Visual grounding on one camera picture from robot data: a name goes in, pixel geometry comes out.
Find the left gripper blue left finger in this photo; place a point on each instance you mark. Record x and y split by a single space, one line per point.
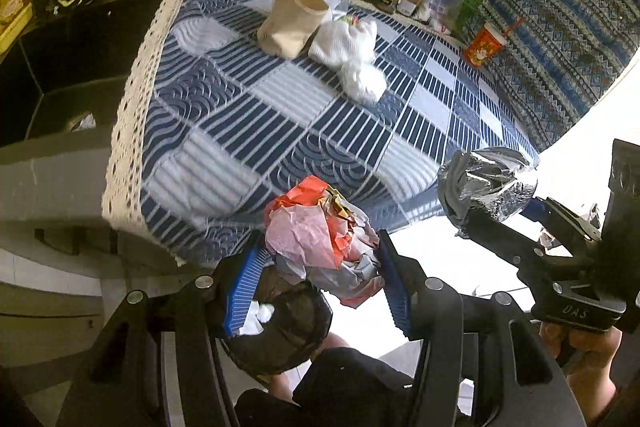
246 277

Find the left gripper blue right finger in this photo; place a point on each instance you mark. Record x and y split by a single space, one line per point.
395 289

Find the red pink wrapper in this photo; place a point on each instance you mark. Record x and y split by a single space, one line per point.
315 234

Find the beige paper cup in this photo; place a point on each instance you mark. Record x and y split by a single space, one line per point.
289 26

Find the white tissue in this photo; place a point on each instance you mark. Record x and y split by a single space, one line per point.
363 82

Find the black lined trash bin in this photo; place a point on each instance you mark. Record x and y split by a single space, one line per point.
300 321

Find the person's right hand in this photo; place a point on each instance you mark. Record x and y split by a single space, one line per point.
590 378

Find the blue white patterned tablecloth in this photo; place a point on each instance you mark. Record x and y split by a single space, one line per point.
210 129

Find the white crumpled towel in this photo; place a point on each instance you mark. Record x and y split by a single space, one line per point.
344 41

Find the red paper drink cup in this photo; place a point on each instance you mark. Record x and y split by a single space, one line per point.
488 42

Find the small glass jar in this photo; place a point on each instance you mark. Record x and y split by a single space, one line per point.
407 7

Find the blue white plastic bag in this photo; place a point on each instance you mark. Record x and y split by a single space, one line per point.
442 14

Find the green plastic bag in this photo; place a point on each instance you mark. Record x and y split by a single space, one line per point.
472 1

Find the yellow dish soap pack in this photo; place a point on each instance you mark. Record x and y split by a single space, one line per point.
14 16

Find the blue patterned wall cloth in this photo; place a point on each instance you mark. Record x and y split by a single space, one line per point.
561 58

